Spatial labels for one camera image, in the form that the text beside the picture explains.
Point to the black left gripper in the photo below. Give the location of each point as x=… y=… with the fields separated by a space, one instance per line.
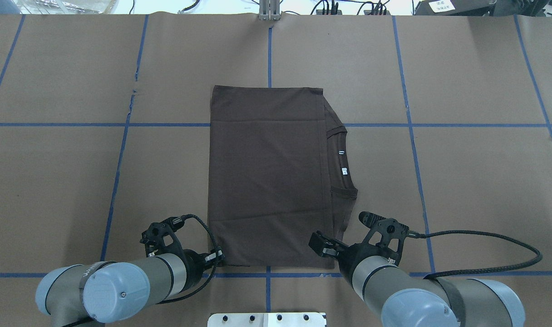
x=194 y=263

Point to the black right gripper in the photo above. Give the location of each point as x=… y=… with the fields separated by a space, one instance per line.
x=347 y=257

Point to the dark brown t-shirt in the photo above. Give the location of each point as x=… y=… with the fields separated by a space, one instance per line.
x=278 y=171

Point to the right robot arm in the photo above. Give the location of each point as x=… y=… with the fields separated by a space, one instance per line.
x=443 y=299

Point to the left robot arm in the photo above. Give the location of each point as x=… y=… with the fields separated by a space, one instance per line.
x=109 y=291

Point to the brown paper table cover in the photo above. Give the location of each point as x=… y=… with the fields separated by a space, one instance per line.
x=104 y=128

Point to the black box with label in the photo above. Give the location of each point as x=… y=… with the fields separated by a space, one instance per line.
x=455 y=8

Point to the white metal mount base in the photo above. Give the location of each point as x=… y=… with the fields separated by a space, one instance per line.
x=268 y=319

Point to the aluminium frame profile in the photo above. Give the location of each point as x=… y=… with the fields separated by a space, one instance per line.
x=269 y=10

